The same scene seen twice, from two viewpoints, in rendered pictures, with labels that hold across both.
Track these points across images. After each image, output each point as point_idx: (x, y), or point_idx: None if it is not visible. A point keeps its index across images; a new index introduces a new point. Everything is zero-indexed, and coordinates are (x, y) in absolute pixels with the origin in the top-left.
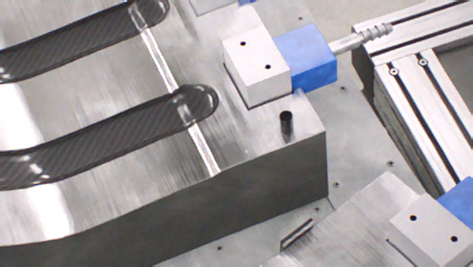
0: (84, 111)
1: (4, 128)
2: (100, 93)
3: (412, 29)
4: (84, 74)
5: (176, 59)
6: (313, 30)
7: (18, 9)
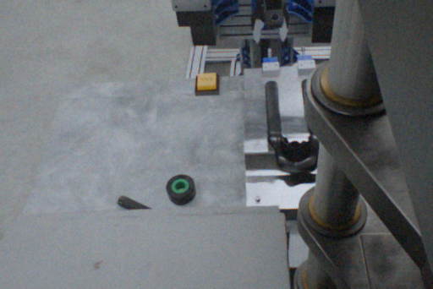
0: (297, 104)
1: (297, 118)
2: (293, 100)
3: None
4: (285, 101)
5: (292, 83)
6: (300, 56)
7: (253, 111)
